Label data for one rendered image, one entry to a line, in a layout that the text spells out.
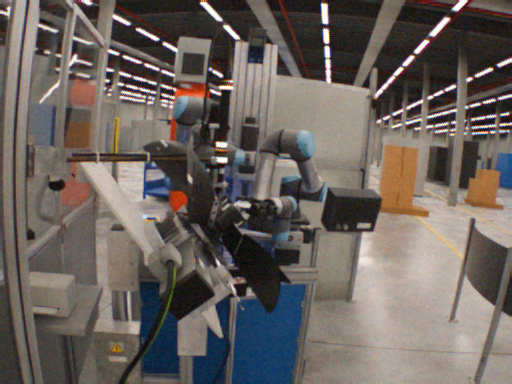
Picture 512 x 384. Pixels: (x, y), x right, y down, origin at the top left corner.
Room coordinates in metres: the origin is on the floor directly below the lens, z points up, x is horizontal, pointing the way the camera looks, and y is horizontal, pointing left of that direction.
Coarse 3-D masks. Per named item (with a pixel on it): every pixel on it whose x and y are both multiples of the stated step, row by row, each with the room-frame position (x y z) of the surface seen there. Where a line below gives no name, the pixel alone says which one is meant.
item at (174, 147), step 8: (152, 144) 1.30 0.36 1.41; (160, 144) 1.34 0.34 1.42; (168, 144) 1.37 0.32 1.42; (176, 144) 1.41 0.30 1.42; (152, 152) 1.28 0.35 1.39; (160, 152) 1.30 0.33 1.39; (168, 152) 1.33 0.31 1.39; (176, 152) 1.36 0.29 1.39; (184, 152) 1.40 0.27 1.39; (160, 168) 1.26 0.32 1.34; (168, 168) 1.28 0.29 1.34; (176, 168) 1.30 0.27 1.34; (184, 168) 1.32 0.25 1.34; (168, 176) 1.26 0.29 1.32; (176, 176) 1.28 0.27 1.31; (184, 176) 1.30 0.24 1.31; (176, 184) 1.26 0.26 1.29; (184, 184) 1.28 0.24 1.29; (184, 192) 1.26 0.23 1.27
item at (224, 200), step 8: (224, 200) 1.25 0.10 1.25; (232, 208) 1.23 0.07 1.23; (216, 216) 1.22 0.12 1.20; (224, 216) 1.22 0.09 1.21; (232, 216) 1.23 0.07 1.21; (240, 216) 1.23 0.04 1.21; (200, 224) 1.21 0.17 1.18; (216, 224) 1.23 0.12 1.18; (224, 224) 1.22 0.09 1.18; (240, 224) 1.25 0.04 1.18; (208, 232) 1.20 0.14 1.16; (216, 232) 1.23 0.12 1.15; (224, 232) 1.23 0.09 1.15; (216, 240) 1.21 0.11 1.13
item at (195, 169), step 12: (192, 156) 1.05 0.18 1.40; (192, 168) 1.03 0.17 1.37; (192, 180) 1.01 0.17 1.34; (204, 180) 1.10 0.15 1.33; (192, 192) 0.99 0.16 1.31; (204, 192) 1.09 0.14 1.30; (192, 204) 0.99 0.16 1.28; (204, 204) 1.09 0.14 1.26; (192, 216) 0.98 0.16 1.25; (204, 216) 1.11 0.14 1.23
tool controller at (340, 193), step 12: (336, 192) 1.82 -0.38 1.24; (348, 192) 1.84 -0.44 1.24; (360, 192) 1.86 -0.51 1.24; (372, 192) 1.89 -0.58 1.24; (324, 204) 1.89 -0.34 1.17; (336, 204) 1.79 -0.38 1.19; (348, 204) 1.79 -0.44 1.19; (360, 204) 1.81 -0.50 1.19; (372, 204) 1.82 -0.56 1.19; (324, 216) 1.88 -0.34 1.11; (336, 216) 1.80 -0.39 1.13; (348, 216) 1.81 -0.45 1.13; (360, 216) 1.83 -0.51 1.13; (372, 216) 1.84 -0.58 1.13; (336, 228) 1.81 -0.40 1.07; (348, 228) 1.84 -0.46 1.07; (360, 228) 1.85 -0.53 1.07; (372, 228) 1.87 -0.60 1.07
